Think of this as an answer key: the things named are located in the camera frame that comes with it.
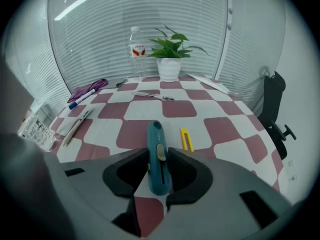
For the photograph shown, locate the checkered tablecloth table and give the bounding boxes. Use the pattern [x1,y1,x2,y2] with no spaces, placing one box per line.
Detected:
[48,75,285,238]

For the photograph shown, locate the clear gel pen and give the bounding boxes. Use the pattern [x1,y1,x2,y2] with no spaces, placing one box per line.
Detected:
[131,91,175,101]

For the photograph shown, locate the yellow utility knife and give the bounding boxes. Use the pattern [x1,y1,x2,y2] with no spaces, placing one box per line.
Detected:
[180,127,195,152]

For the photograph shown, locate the lying clear water bottle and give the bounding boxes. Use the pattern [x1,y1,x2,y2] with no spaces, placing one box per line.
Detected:
[17,108,57,152]

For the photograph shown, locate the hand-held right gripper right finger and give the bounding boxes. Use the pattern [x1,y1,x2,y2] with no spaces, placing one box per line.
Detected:
[139,147,293,240]

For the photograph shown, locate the white marker with blue cap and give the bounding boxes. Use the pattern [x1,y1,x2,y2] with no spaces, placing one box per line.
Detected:
[68,88,97,110]

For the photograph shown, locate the potted green plant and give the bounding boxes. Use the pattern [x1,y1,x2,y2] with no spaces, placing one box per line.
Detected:
[146,25,211,83]

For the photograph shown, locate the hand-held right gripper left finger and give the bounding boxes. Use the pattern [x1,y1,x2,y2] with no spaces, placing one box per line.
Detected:
[43,147,151,238]

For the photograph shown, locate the black mesh office chair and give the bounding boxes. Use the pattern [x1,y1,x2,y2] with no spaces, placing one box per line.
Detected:
[257,70,297,161]

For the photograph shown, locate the long white strip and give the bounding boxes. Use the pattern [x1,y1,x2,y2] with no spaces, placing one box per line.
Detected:
[186,73,231,94]

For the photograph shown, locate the teal utility knife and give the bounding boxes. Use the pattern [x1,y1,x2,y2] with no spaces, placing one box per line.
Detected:
[146,120,173,196]

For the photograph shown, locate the purple cloth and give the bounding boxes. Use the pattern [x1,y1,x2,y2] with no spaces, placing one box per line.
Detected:
[67,78,109,104]

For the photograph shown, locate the white pen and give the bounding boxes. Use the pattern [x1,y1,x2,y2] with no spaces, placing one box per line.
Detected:
[61,108,93,147]

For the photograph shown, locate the upright clear water bottle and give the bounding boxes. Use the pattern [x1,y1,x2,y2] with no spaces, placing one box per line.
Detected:
[128,26,147,82]

